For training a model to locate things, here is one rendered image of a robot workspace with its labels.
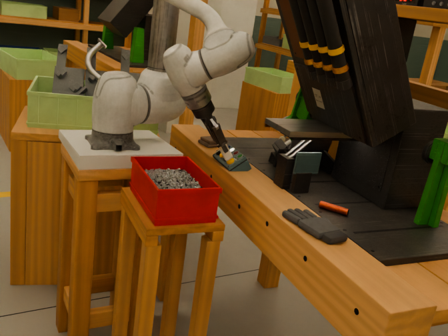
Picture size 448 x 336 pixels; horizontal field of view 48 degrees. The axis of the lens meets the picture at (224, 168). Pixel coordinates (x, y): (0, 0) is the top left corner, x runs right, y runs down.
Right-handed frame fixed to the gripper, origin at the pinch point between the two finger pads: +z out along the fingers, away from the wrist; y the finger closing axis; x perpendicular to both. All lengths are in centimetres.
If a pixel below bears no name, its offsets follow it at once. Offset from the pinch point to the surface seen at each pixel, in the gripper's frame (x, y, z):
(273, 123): 14.0, 19.0, -9.4
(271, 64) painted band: 325, -747, 302
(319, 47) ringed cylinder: 29, 36, -31
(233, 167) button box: -0.7, 2.2, 5.9
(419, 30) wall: 718, -794, 452
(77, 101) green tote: -33, -85, -19
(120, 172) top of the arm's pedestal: -34.8, -14.3, -8.6
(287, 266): -10, 49, 15
